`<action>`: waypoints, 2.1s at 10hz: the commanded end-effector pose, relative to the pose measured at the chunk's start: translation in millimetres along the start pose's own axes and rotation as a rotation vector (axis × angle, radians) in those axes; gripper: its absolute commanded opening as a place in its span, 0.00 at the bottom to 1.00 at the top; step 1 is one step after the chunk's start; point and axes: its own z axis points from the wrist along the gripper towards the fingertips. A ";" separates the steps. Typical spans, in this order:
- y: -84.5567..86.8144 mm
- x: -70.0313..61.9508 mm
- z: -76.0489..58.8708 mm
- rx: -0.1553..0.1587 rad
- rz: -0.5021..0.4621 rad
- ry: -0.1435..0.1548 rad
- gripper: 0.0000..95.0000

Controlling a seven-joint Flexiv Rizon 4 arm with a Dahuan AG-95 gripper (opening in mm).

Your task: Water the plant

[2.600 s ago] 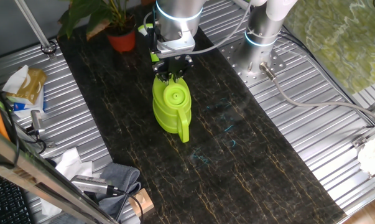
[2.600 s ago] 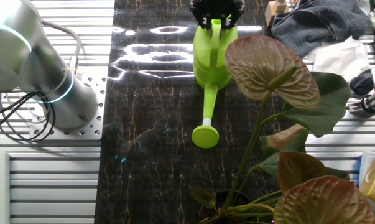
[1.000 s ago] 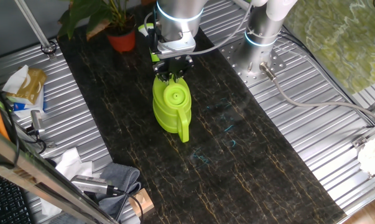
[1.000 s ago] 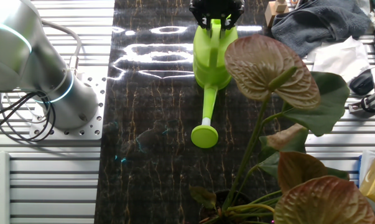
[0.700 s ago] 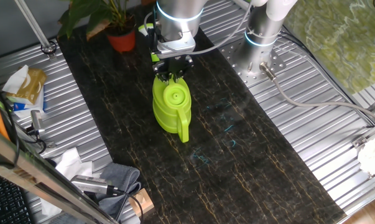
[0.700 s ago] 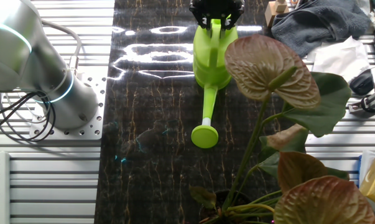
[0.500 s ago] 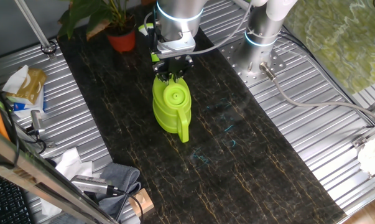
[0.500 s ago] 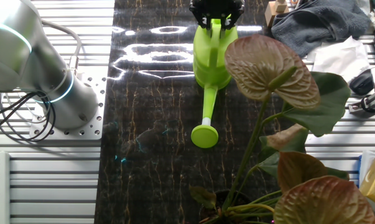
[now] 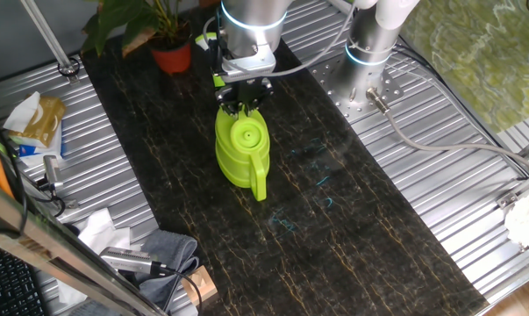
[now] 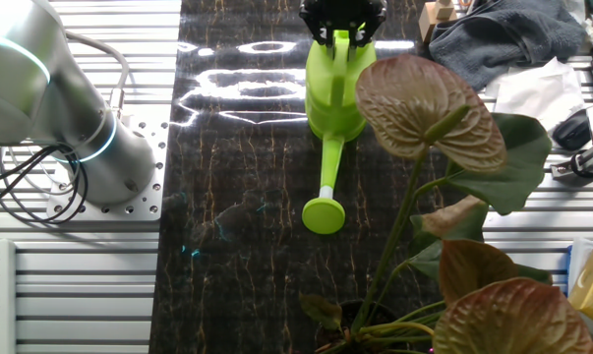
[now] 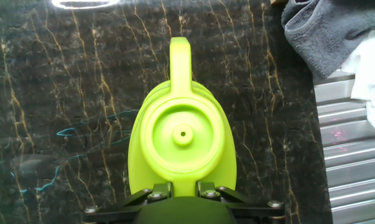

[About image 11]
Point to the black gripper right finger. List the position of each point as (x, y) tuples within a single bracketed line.
[(255, 208)]

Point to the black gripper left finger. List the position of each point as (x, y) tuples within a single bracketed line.
[(125, 202)]

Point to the lime green watering can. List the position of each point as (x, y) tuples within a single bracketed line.
[(181, 133)]

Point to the black marble pattern mat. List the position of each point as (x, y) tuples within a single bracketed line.
[(50, 93)]

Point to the white paper towel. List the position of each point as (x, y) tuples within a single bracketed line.
[(373, 81)]

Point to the grey towel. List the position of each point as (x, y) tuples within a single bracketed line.
[(324, 37)]

